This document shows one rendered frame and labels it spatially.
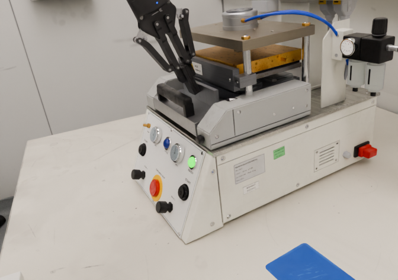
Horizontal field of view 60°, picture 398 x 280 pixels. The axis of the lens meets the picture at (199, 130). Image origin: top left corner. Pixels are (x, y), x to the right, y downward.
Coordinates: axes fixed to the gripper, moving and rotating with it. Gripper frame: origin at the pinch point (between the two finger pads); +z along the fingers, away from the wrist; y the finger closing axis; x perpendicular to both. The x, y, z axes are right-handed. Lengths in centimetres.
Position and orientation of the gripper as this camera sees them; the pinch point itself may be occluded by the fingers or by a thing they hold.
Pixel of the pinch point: (188, 79)
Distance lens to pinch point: 76.9
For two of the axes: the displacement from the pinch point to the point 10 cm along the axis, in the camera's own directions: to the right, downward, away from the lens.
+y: -7.8, 5.8, -2.3
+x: 4.7, 3.1, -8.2
